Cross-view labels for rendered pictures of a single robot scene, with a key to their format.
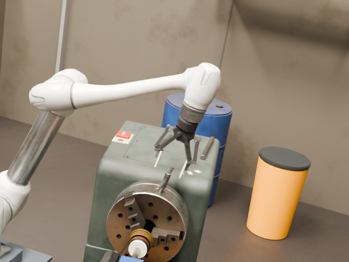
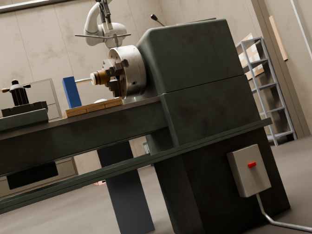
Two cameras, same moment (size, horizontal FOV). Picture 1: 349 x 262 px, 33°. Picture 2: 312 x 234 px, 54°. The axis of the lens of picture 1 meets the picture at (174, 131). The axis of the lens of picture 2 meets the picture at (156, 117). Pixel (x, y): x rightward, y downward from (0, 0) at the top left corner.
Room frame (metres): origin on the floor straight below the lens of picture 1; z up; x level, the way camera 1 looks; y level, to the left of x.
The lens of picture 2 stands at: (1.35, -1.65, 0.61)
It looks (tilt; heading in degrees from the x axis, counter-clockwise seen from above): 5 degrees up; 63
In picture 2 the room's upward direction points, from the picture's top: 17 degrees counter-clockwise
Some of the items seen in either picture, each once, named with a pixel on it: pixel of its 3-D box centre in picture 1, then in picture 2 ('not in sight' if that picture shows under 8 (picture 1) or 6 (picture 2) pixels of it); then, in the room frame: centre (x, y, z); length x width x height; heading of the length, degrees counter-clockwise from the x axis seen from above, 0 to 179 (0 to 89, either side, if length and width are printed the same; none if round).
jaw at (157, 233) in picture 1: (167, 236); (116, 69); (2.02, -0.04, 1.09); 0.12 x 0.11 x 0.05; 86
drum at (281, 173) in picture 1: (276, 193); not in sight; (4.38, -0.89, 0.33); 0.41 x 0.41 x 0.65
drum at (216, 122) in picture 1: (190, 149); not in sight; (4.73, -0.16, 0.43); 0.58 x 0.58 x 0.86
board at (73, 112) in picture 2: not in sight; (89, 113); (1.83, 0.06, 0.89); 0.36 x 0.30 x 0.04; 85
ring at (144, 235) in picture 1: (140, 241); (101, 77); (1.96, 0.05, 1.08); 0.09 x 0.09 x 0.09; 85
